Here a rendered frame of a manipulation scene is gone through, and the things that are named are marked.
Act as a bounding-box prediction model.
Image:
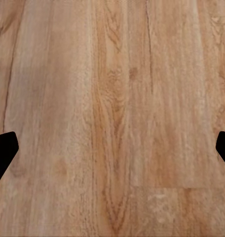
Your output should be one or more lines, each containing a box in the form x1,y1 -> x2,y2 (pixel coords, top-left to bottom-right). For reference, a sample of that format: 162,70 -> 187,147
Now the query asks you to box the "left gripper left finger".
0,131 -> 19,179

